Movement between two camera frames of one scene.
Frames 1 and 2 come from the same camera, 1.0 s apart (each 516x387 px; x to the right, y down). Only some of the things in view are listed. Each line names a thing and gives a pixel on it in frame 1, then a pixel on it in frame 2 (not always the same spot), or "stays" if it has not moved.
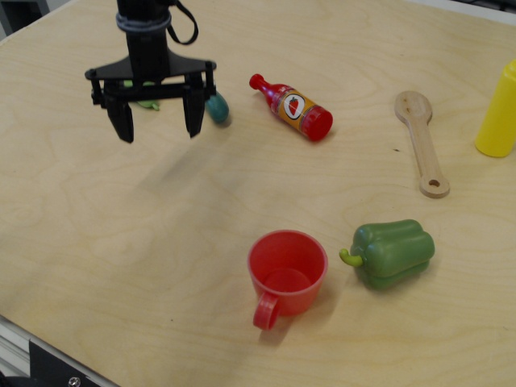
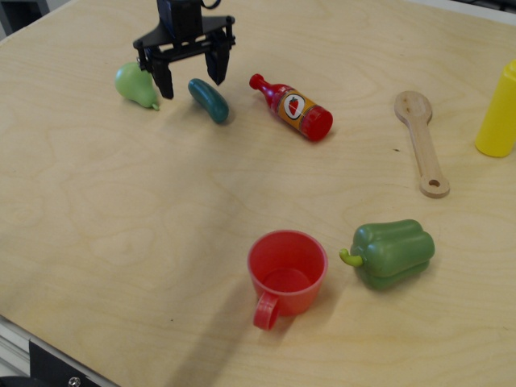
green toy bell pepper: (388, 252) stays
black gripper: (151, 71) to (186, 32)
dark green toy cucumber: (217, 107) stays
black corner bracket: (47, 370) stays
